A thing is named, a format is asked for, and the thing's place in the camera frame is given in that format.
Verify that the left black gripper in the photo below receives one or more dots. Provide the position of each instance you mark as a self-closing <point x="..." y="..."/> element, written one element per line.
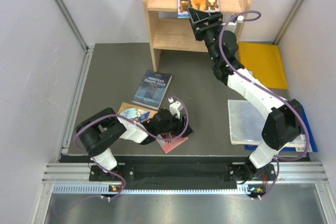
<point x="180" y="125"/>

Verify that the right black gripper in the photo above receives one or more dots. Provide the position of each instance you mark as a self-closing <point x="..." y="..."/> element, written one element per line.
<point x="196" y="17"/>

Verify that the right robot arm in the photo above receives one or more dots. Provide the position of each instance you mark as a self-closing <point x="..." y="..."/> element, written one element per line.
<point x="234" y="75"/>

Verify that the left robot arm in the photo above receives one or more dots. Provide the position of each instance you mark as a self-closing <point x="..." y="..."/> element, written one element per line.
<point x="100" y="131"/>

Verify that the red castle picture book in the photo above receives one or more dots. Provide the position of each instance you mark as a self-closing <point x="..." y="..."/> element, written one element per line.
<point x="168" y="146"/>

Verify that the orange Othello picture book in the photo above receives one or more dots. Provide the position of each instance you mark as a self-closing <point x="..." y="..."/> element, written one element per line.
<point x="135" y="113"/>

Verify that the dark Nineteen Eighty-Four book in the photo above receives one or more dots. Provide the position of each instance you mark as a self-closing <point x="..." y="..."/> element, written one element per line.
<point x="152" y="89"/>

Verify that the wooden two-tier shelf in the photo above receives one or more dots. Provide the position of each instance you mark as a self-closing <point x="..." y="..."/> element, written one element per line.
<point x="176" y="33"/>

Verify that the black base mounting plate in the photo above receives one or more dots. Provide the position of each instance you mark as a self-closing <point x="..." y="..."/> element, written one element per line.
<point x="188" y="176"/>

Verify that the yellow file folder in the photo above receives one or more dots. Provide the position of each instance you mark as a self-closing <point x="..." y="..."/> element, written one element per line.
<point x="265" y="63"/>

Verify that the clear plastic file folder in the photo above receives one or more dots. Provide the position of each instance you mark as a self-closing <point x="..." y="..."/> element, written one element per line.
<point x="244" y="121"/>

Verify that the blue file folder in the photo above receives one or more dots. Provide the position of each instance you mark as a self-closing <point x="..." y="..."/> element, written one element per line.
<point x="287" y="148"/>

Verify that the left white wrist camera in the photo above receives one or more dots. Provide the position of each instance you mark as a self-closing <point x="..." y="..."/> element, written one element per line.
<point x="175" y="107"/>

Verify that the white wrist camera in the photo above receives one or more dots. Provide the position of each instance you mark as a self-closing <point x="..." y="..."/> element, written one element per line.
<point x="175" y="107"/>
<point x="231" y="26"/>

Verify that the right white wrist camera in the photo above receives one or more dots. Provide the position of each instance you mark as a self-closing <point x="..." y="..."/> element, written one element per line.
<point x="231" y="26"/>

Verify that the aluminium front rail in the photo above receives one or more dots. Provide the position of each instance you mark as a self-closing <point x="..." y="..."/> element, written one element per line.
<point x="80" y="178"/>

